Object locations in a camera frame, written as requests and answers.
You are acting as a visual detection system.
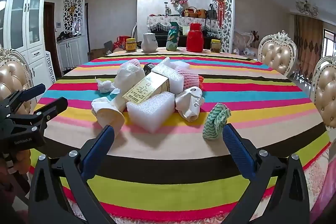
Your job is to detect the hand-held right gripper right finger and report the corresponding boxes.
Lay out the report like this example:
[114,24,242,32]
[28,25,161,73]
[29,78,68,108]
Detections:
[222,123,311,224]

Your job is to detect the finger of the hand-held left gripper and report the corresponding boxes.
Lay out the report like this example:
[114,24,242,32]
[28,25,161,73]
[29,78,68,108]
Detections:
[0,83,47,112]
[7,97,69,133]

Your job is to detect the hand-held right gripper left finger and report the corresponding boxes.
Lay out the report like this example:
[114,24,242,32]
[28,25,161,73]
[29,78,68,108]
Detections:
[28,124,116,224]

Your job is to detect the beige paper cup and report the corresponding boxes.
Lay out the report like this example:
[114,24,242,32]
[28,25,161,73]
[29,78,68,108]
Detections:
[96,95,129,133]

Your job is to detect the green zigzag cloth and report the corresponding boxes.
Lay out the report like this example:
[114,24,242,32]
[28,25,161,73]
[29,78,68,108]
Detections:
[203,103,232,140]

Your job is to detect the white paper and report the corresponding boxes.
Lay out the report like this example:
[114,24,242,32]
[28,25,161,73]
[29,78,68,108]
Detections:
[91,97,112,113]

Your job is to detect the white tissue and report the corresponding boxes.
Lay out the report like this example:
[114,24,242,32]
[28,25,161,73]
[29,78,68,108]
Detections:
[95,77,116,93]

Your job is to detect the wide white foam block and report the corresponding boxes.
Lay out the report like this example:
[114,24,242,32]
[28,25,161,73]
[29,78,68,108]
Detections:
[126,93,176,133]

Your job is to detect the crushed printed white paper cup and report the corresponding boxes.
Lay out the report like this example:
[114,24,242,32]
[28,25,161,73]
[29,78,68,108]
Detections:
[175,87,205,122]

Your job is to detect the white plastic bag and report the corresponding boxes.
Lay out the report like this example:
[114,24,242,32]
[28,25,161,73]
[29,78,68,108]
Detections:
[114,61,146,90]

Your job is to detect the gold cardboard box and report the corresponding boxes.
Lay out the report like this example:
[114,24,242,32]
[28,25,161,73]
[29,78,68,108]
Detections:
[122,72,171,105]

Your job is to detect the large pink foam fruit net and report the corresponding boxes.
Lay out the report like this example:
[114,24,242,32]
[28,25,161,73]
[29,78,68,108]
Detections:
[175,68,201,90]

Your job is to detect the small pink foam fruit net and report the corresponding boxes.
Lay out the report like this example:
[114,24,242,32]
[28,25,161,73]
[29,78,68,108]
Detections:
[129,58,144,69]

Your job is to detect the long white foam block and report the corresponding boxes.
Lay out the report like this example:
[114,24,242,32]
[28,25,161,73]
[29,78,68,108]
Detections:
[152,65,185,94]

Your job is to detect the small black box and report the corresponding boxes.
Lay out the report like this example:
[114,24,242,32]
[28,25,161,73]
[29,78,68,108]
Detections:
[143,63,157,75]

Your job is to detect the person's left hand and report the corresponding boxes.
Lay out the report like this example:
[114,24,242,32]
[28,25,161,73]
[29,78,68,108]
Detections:
[0,152,32,188]

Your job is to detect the ornate beige tufted chair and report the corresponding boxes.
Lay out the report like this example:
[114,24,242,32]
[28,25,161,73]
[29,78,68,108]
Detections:
[0,48,38,114]
[310,56,336,131]
[257,30,298,77]

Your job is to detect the small white lattice stand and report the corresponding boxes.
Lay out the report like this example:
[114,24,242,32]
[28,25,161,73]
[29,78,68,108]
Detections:
[45,52,57,83]

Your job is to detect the tall white glass-door cabinet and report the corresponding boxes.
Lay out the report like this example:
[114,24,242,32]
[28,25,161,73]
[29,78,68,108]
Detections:
[3,0,57,83]

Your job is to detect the low white cabinet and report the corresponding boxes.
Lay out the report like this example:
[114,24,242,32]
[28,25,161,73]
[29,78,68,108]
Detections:
[56,35,90,75]

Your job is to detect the dark wooden door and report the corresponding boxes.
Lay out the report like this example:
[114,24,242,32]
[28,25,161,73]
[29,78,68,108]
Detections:
[44,2,62,75]

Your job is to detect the striped colourful tablecloth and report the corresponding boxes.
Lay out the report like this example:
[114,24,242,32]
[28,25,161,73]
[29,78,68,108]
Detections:
[28,52,332,224]

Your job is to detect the red box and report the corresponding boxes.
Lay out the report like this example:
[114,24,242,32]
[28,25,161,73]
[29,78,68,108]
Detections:
[113,35,131,50]

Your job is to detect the yellow-lid jar with red label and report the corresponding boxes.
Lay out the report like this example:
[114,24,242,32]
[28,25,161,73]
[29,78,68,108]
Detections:
[125,38,137,52]

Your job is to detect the yellow-lid glass jar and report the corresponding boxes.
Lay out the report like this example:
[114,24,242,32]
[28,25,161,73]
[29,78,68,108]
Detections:
[210,39,221,53]

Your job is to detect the ornate cream sofa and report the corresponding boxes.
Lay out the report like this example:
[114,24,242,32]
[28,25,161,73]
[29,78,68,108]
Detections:
[232,30,260,56]

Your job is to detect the white ceramic teapot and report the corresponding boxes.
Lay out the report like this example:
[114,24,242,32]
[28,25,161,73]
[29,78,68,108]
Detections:
[141,30,158,53]

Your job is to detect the red thermos flask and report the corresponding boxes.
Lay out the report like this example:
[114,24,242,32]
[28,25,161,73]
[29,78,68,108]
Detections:
[186,23,205,52]

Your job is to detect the brown curtain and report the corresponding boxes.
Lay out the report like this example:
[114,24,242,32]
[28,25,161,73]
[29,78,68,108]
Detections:
[293,14,323,77]

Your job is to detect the black upright piano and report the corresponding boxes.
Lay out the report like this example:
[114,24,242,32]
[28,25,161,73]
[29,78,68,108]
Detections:
[151,29,221,51]

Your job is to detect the green floral vase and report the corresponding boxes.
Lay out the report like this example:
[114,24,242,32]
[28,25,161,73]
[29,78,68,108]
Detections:
[166,22,180,51]

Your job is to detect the floral lace piano cover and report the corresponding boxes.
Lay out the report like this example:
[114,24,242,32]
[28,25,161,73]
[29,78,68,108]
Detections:
[147,15,219,31]

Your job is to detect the white lattice screen with knot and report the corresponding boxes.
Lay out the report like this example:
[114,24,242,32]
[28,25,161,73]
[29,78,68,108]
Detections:
[210,0,234,54]

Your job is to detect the black handbag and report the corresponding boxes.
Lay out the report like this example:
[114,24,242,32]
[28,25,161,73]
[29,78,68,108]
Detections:
[206,4,218,18]

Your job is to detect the window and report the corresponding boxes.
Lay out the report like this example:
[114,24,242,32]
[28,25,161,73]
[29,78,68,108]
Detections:
[323,28,336,56]

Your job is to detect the red hanging knot ornament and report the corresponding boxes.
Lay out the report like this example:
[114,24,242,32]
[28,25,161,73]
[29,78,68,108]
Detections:
[216,0,227,29]

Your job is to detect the chandelier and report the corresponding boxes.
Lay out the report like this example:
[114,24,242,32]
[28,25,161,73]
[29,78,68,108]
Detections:
[295,0,319,17]

